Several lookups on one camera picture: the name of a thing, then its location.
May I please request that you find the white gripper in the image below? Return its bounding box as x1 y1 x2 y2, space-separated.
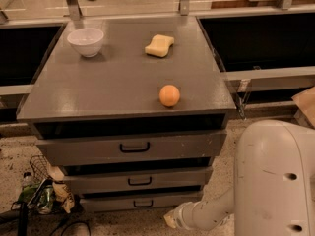
163 202 195 230

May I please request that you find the grey bottom drawer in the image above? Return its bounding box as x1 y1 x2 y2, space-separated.
80 191 203 212

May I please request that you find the grey drawer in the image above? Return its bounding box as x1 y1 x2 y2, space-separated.
80 191 203 212
36 131 226 166
64 166 213 194

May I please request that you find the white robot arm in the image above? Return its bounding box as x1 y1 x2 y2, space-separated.
164 120 315 236

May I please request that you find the grey middle drawer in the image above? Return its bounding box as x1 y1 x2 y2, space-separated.
64 166 213 194

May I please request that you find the grey drawer cabinet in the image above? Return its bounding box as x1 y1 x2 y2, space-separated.
18 17 234 200

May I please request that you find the grey top drawer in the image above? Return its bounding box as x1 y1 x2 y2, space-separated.
36 131 226 166

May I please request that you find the tan paper snack bag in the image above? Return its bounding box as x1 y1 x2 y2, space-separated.
47 164 75 213

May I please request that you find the orange fruit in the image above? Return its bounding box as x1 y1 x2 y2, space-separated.
158 85 180 107

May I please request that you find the green snack bag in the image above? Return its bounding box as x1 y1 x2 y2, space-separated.
18 184 54 214

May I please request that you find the clear plastic bottle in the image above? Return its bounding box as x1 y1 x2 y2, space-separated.
22 172 33 193

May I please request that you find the yellow sponge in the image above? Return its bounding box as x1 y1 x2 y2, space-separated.
145 34 174 58

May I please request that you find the brown cardboard box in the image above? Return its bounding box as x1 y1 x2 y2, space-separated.
292 87 315 129

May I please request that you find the white bowl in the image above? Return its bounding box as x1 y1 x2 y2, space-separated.
67 28 104 57

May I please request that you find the wooden board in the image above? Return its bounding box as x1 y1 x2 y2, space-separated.
212 0 278 9

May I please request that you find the black cable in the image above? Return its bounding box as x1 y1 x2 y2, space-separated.
48 213 92 236

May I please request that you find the black wire basket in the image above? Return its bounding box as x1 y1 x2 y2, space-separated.
30 155 67 213

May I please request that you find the metal bracket left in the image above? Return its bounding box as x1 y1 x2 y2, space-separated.
66 0 82 21

